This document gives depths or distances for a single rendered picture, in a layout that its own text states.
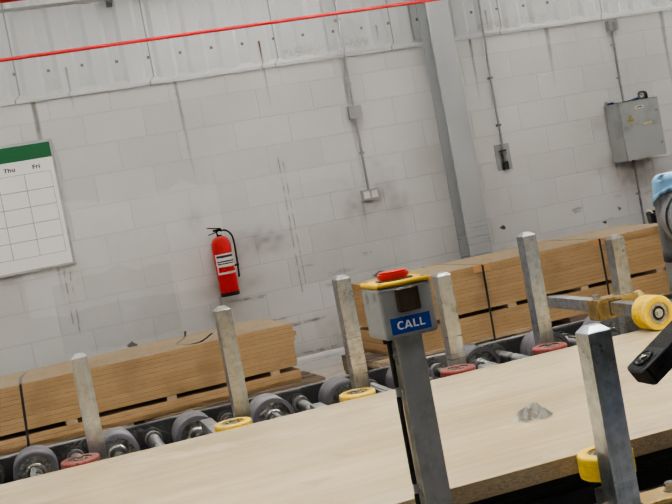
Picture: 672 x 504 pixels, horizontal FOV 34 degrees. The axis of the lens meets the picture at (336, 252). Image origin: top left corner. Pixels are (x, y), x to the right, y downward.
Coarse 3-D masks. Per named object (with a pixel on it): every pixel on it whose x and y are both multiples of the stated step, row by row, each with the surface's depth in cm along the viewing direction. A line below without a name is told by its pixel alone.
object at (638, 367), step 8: (664, 328) 139; (656, 336) 138; (664, 336) 137; (656, 344) 137; (664, 344) 135; (648, 352) 136; (656, 352) 135; (664, 352) 134; (640, 360) 135; (648, 360) 135; (656, 360) 134; (664, 360) 134; (632, 368) 136; (640, 368) 134; (648, 368) 133; (656, 368) 134; (664, 368) 134; (640, 376) 135; (648, 376) 134; (656, 376) 134
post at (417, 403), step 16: (416, 336) 137; (400, 352) 137; (416, 352) 137; (400, 368) 137; (416, 368) 137; (400, 384) 138; (416, 384) 137; (400, 400) 138; (416, 400) 137; (432, 400) 138; (400, 416) 138; (416, 416) 137; (432, 416) 138; (416, 432) 137; (432, 432) 138; (416, 448) 137; (432, 448) 138; (416, 464) 138; (432, 464) 138; (416, 480) 139; (432, 480) 138; (416, 496) 139; (432, 496) 138; (448, 496) 138
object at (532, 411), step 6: (528, 408) 193; (534, 408) 190; (540, 408) 189; (546, 408) 188; (516, 414) 192; (522, 414) 187; (528, 414) 187; (534, 414) 188; (540, 414) 186; (546, 414) 186; (516, 420) 188; (522, 420) 187; (528, 420) 186
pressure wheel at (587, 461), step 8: (592, 448) 160; (632, 448) 157; (584, 456) 157; (592, 456) 156; (584, 464) 156; (592, 464) 155; (584, 472) 156; (592, 472) 155; (592, 480) 155; (600, 480) 155
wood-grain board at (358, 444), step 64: (448, 384) 232; (512, 384) 220; (576, 384) 209; (640, 384) 199; (192, 448) 216; (256, 448) 205; (320, 448) 195; (384, 448) 187; (448, 448) 178; (512, 448) 171; (576, 448) 164; (640, 448) 164
